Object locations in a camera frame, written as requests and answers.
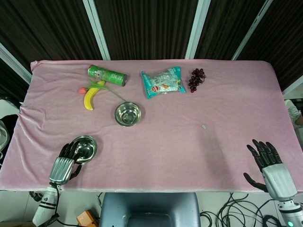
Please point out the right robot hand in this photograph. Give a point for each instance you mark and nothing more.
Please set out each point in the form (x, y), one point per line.
(277, 175)

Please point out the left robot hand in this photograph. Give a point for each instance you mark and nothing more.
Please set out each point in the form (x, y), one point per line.
(61, 169)

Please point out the metal bowl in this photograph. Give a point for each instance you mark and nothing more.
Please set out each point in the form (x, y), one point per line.
(128, 114)
(88, 149)
(125, 125)

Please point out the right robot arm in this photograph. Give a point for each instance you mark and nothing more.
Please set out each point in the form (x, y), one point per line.
(287, 212)

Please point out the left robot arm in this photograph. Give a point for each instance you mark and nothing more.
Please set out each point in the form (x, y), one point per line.
(45, 205)

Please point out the orange box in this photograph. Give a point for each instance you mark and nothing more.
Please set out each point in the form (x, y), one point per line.
(83, 218)

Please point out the yellow banana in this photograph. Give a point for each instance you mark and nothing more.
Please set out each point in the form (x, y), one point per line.
(88, 100)

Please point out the artificial pink tulip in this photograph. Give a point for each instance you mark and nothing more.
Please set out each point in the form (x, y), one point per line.
(82, 90)

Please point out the small white scrap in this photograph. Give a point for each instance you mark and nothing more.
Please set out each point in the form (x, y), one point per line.
(203, 126)

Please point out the pink table cloth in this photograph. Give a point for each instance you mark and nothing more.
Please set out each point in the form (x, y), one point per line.
(177, 153)

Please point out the green chips can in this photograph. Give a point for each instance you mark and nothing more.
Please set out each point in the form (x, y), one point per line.
(106, 75)

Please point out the dark purple grape bunch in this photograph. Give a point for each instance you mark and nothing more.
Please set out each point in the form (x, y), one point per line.
(195, 80)

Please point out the teal snack bag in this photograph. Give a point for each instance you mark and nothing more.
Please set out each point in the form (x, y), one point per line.
(163, 82)

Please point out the white frame post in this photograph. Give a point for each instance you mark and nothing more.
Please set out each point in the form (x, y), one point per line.
(196, 26)
(294, 86)
(253, 28)
(14, 63)
(97, 28)

